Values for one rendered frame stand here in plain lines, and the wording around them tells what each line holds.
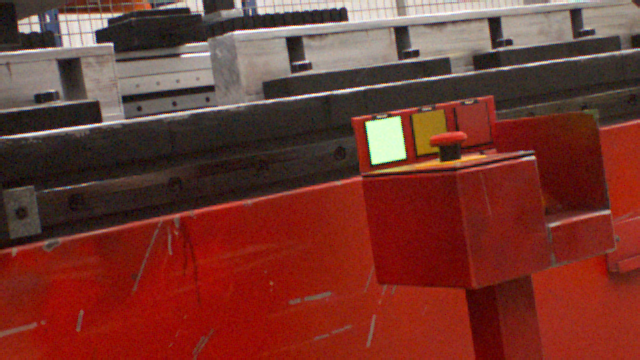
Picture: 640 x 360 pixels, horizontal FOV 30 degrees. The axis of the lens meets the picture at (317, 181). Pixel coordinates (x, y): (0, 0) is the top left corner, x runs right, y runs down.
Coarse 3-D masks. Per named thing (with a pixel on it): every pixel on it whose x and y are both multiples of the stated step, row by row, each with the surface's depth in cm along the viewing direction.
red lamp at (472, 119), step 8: (480, 104) 134; (456, 112) 132; (464, 112) 133; (472, 112) 133; (480, 112) 134; (456, 120) 132; (464, 120) 133; (472, 120) 133; (480, 120) 134; (464, 128) 132; (472, 128) 133; (480, 128) 134; (488, 128) 134; (472, 136) 133; (480, 136) 134; (488, 136) 134; (464, 144) 132; (472, 144) 133
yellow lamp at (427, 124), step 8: (432, 112) 130; (440, 112) 131; (416, 120) 129; (424, 120) 129; (432, 120) 130; (440, 120) 131; (416, 128) 129; (424, 128) 129; (432, 128) 130; (440, 128) 131; (416, 136) 129; (424, 136) 129; (416, 144) 129; (424, 144) 129; (424, 152) 129; (432, 152) 130
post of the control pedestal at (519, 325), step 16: (480, 288) 123; (496, 288) 121; (512, 288) 122; (528, 288) 123; (480, 304) 123; (496, 304) 121; (512, 304) 122; (528, 304) 123; (480, 320) 124; (496, 320) 122; (512, 320) 122; (528, 320) 123; (480, 336) 124; (496, 336) 122; (512, 336) 122; (528, 336) 123; (480, 352) 125; (496, 352) 123; (512, 352) 122; (528, 352) 123
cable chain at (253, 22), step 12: (276, 12) 206; (288, 12) 207; (300, 12) 209; (312, 12) 211; (324, 12) 213; (336, 12) 214; (216, 24) 197; (228, 24) 199; (240, 24) 201; (252, 24) 202; (264, 24) 204; (276, 24) 206; (288, 24) 207; (300, 24) 209; (312, 24) 211
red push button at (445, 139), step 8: (432, 136) 120; (440, 136) 119; (448, 136) 119; (456, 136) 119; (464, 136) 119; (432, 144) 120; (440, 144) 119; (448, 144) 119; (456, 144) 120; (440, 152) 120; (448, 152) 119; (456, 152) 120; (440, 160) 120; (448, 160) 120; (456, 160) 120
